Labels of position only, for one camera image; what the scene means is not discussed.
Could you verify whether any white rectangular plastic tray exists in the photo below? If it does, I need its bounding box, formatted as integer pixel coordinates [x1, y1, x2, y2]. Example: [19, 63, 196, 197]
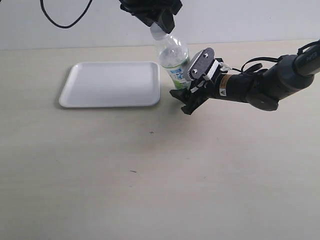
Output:
[58, 61, 161, 108]

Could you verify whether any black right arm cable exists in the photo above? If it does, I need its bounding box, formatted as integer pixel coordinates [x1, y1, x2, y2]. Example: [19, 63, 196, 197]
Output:
[219, 56, 279, 76]

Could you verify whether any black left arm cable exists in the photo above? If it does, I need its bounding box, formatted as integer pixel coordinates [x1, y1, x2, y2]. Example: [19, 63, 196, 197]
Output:
[39, 0, 93, 29]

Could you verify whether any white bottle cap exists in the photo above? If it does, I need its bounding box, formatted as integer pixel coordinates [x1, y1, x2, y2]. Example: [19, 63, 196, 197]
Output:
[150, 22, 169, 41]

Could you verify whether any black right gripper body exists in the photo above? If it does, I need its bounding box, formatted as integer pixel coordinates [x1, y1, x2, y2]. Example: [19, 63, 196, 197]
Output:
[181, 63, 229, 115]

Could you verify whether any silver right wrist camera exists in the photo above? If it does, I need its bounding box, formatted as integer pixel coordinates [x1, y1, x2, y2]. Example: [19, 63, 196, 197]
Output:
[183, 47, 216, 82]

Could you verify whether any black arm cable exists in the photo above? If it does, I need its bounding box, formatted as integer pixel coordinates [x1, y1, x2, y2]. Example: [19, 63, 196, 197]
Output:
[219, 56, 279, 76]
[39, 0, 93, 29]

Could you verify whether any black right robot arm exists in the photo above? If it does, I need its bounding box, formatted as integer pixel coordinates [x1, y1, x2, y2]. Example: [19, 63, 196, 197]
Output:
[169, 41, 320, 115]

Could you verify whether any clear plastic drink bottle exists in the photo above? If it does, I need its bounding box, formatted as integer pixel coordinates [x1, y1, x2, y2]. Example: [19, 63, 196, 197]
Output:
[151, 32, 190, 90]

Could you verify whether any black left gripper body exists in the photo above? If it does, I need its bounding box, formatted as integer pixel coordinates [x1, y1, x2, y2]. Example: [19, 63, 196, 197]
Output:
[120, 0, 182, 19]

